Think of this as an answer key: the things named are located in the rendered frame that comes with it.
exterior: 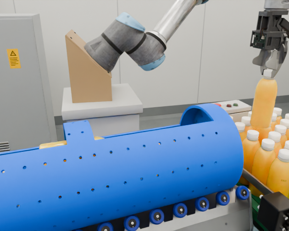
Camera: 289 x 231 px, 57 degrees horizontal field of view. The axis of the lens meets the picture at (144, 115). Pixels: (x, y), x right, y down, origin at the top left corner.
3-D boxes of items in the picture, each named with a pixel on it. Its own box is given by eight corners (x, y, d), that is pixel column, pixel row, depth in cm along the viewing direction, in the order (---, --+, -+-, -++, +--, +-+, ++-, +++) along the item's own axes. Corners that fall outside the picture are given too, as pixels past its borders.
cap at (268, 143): (269, 150, 87) (270, 145, 86) (258, 145, 90) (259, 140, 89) (276, 147, 89) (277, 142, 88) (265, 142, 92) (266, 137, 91)
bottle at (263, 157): (261, 200, 92) (271, 153, 85) (243, 189, 97) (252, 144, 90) (273, 192, 96) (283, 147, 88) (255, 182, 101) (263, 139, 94)
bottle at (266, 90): (272, 123, 100) (282, 75, 93) (266, 130, 95) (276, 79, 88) (253, 118, 104) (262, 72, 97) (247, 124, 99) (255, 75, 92)
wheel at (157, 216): (146, 209, 77) (148, 210, 76) (160, 206, 79) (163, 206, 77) (150, 226, 76) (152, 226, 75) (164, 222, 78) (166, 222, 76)
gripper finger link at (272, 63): (260, 79, 89) (262, 50, 87) (274, 77, 91) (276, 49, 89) (267, 79, 86) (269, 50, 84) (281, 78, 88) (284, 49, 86)
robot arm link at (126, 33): (101, 29, 114) (123, 5, 111) (123, 51, 120) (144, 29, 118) (104, 35, 103) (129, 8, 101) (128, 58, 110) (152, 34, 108)
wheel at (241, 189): (232, 187, 87) (236, 187, 85) (244, 184, 88) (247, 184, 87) (236, 201, 86) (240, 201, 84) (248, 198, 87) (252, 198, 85)
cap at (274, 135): (273, 135, 97) (274, 130, 96) (282, 140, 94) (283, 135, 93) (265, 137, 95) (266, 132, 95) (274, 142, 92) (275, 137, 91)
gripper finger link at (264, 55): (246, 72, 95) (253, 47, 90) (259, 71, 97) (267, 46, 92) (252, 76, 93) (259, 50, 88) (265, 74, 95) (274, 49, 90)
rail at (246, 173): (209, 148, 115) (210, 142, 114) (211, 148, 115) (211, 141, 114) (283, 210, 81) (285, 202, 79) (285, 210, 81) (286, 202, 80)
